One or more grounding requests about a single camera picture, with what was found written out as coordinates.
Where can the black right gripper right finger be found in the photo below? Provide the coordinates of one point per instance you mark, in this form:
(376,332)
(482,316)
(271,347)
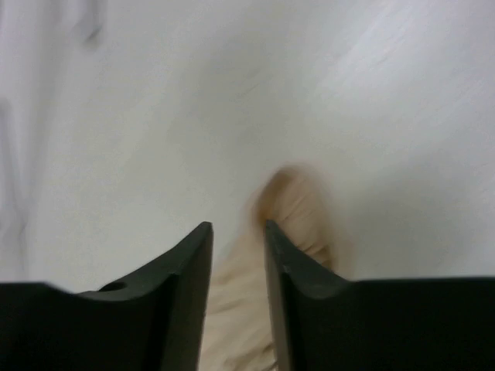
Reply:
(325,322)

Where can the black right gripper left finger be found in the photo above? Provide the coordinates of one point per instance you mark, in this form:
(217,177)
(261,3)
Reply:
(150,319)

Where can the beige drawstring trousers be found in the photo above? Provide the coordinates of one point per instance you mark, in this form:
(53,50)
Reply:
(238,332)

